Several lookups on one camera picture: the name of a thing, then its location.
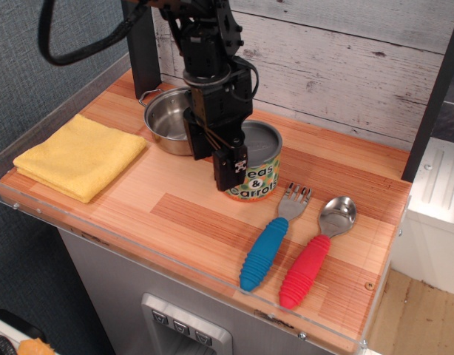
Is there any peas and carrots toy can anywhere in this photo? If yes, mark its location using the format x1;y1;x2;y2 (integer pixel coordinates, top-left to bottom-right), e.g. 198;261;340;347
226;120;282;202

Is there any left dark vertical post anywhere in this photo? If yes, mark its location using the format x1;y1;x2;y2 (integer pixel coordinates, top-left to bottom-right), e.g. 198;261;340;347
126;8;162;98

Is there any stainless steel pot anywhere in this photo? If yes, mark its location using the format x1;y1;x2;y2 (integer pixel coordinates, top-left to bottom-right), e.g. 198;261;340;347
138;87;192;156

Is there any red handled spoon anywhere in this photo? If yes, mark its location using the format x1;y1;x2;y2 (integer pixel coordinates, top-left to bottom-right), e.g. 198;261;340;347
279;196;357;309

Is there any folded yellow cloth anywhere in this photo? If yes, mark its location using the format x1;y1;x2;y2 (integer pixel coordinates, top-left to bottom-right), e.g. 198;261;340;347
13;114;146;203

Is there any blue handled fork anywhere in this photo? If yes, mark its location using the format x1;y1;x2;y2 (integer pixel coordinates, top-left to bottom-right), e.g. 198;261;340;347
240;182;312;291

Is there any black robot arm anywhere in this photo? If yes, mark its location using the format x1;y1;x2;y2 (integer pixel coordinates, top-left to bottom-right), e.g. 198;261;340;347
147;1;258;192

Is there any dark vertical post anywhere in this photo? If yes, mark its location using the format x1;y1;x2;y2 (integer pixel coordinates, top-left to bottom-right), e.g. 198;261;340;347
126;8;162;98
402;29;454;183

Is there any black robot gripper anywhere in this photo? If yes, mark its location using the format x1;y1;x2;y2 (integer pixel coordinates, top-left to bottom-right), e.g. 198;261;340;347
183;66;254;192

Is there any grey toy fridge cabinet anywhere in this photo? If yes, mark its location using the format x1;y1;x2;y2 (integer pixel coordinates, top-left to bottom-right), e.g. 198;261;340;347
59;230;327;354

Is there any right dark vertical post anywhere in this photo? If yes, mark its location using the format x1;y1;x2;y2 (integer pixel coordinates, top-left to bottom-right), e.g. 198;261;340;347
402;29;454;183

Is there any white toy appliance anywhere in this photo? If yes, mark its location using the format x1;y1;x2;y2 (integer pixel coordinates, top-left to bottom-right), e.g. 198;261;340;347
390;138;454;294

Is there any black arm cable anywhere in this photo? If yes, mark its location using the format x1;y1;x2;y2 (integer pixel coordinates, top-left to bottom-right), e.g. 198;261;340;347
37;0;150;67

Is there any silver dispenser button panel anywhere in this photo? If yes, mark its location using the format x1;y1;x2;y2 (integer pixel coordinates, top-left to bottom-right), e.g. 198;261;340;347
141;293;233;354

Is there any black orange object bottom left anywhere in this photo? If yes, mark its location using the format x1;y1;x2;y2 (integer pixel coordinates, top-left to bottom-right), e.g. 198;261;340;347
0;309;50;352

